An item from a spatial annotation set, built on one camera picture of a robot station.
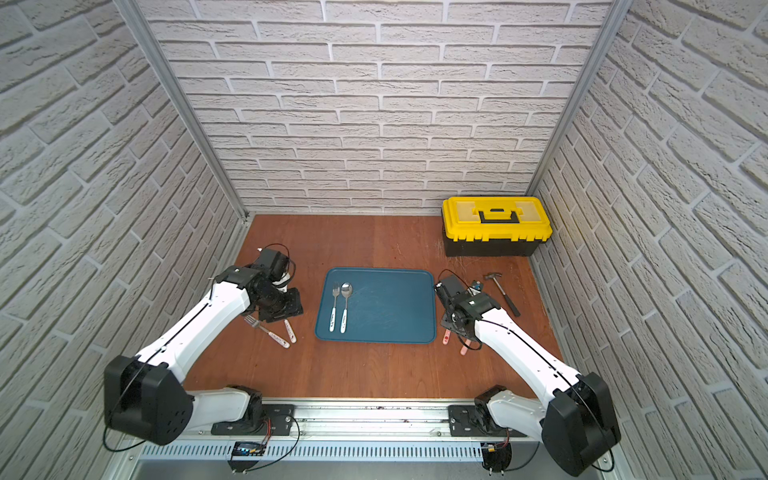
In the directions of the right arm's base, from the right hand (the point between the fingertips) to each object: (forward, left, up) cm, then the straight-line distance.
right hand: (460, 322), depth 83 cm
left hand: (+6, +47, +4) cm, 48 cm away
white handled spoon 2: (+3, +50, -6) cm, 51 cm away
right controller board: (-31, -4, -9) cm, 33 cm away
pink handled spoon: (-1, +3, -7) cm, 8 cm away
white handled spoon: (+16, +34, -5) cm, 38 cm away
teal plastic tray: (+10, +21, -7) cm, 25 cm away
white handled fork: (+16, +38, -7) cm, 42 cm away
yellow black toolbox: (+30, -17, +7) cm, 35 cm away
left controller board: (-27, +58, -11) cm, 65 cm away
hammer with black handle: (+19, -16, -7) cm, 26 cm away
